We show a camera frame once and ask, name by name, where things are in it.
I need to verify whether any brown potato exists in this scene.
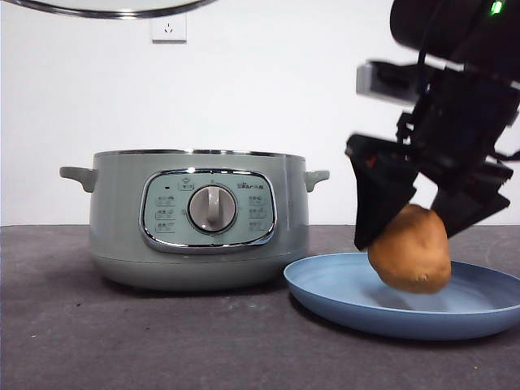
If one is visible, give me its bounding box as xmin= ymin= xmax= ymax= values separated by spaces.
xmin=366 ymin=203 xmax=453 ymax=295

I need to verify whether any glass lid with green knob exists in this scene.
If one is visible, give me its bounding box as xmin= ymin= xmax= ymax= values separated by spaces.
xmin=24 ymin=0 xmax=221 ymax=21

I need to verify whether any blue round plate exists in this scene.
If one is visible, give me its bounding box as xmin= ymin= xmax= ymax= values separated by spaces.
xmin=283 ymin=251 xmax=520 ymax=341

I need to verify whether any pale green electric steamer pot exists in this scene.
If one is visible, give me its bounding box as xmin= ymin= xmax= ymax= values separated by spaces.
xmin=58 ymin=149 xmax=331 ymax=292

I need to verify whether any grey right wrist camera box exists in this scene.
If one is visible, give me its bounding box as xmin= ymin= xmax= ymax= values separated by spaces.
xmin=356 ymin=60 xmax=420 ymax=109

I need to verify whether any white wall socket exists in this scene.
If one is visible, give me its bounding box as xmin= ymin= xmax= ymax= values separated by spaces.
xmin=150 ymin=15 xmax=188 ymax=45

